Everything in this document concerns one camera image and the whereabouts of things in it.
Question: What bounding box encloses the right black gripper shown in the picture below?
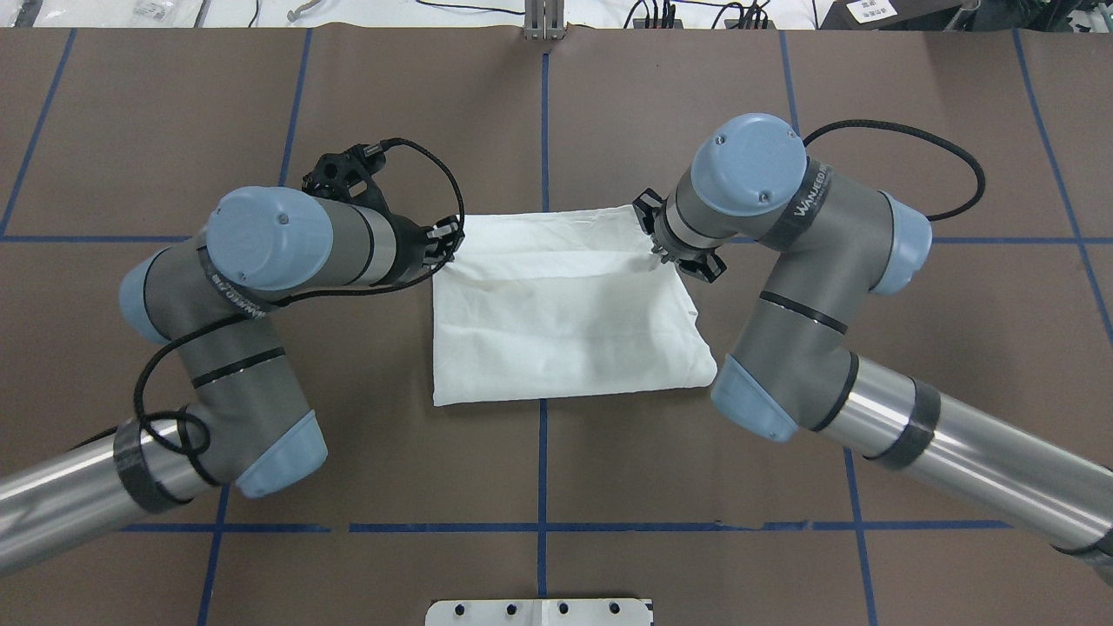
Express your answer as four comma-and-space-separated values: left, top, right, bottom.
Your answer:
650, 229, 727, 283

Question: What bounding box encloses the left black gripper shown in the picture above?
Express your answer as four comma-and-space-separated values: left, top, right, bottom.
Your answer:
387, 216, 462, 286

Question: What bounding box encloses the white long-sleeve printed shirt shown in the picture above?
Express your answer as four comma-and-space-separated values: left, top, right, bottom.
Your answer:
432, 205, 718, 407

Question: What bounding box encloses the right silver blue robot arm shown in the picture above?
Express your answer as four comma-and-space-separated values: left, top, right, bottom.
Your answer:
633, 113, 1112, 583

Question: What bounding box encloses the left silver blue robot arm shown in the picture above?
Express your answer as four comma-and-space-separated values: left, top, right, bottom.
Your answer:
3, 186, 465, 575

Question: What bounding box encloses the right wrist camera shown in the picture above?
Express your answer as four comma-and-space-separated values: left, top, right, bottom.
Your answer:
631, 189, 664, 236

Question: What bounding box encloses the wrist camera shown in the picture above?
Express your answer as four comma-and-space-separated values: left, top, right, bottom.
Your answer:
301, 143, 390, 211
631, 189, 664, 236

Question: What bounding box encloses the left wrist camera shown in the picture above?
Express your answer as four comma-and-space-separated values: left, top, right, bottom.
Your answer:
301, 143, 390, 211

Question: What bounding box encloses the aluminium frame post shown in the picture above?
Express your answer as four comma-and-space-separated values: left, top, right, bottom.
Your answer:
523, 0, 567, 41

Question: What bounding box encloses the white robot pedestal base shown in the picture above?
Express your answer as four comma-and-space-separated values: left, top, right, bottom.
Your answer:
424, 597, 656, 625

